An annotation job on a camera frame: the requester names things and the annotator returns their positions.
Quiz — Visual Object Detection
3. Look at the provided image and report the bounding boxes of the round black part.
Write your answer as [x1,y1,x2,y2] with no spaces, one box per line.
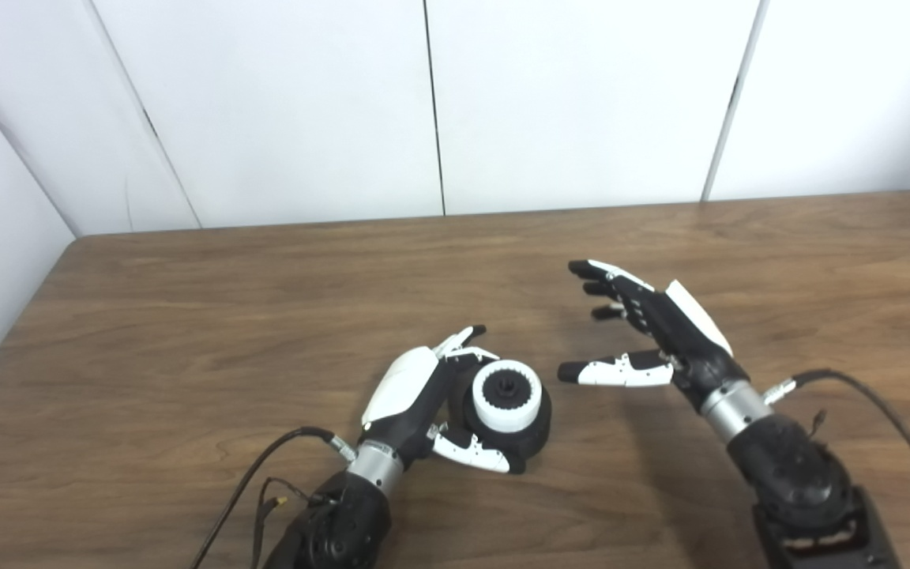
[461,378,553,473]

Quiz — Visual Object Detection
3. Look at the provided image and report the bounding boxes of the white toothed ring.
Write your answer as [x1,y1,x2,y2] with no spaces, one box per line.
[472,360,543,433]

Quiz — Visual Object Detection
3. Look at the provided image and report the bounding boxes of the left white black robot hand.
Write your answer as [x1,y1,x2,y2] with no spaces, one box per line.
[360,325,527,475]

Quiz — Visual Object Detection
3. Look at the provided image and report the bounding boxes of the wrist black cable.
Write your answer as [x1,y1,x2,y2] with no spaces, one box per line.
[190,427,357,569]
[763,368,910,569]

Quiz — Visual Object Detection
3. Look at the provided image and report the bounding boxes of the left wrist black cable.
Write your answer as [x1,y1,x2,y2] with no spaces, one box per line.
[190,427,357,569]

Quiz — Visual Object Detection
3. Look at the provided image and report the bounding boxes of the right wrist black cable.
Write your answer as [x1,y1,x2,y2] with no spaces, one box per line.
[763,368,910,569]

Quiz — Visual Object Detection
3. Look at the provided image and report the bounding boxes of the left arm thin wire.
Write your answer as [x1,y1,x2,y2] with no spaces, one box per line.
[252,477,322,569]

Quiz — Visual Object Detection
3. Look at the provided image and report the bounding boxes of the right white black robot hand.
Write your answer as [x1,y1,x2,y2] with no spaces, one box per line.
[558,259,750,412]

